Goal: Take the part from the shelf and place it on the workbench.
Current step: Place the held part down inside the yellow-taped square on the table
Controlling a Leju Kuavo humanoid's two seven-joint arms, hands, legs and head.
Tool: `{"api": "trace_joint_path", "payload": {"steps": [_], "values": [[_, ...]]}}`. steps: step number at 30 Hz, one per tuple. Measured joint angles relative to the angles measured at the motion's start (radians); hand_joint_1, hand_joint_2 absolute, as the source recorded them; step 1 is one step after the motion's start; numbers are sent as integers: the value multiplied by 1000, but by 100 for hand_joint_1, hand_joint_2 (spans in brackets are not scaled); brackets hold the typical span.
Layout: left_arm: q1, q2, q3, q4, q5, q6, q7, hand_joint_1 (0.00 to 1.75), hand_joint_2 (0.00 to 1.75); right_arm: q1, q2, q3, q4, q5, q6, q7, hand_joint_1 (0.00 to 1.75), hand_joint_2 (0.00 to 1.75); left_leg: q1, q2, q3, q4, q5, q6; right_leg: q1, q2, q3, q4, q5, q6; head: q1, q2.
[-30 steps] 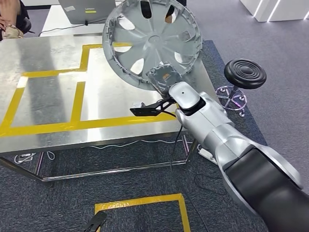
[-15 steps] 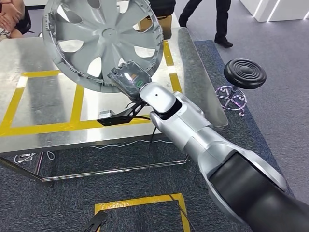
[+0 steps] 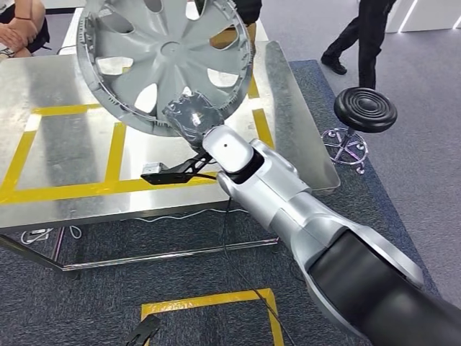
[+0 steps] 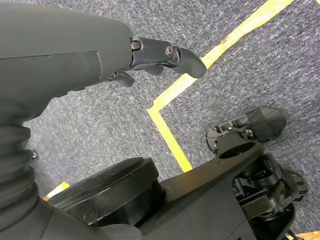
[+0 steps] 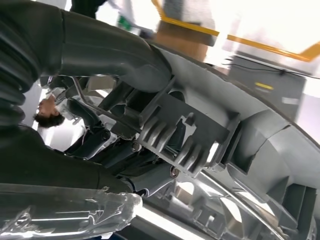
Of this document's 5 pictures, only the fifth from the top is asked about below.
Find yellow tape on workbench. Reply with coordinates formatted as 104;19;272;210
151;0;320;63

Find stainless steel workbench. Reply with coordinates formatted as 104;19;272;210
96;0;320;67

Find person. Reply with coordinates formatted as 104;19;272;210
33;94;86;153

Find tan cardboard box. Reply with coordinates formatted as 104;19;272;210
155;21;209;63

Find grey laptop with yellow sticker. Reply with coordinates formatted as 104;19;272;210
229;54;308;122

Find black laptop cable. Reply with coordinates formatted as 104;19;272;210
221;61;320;80

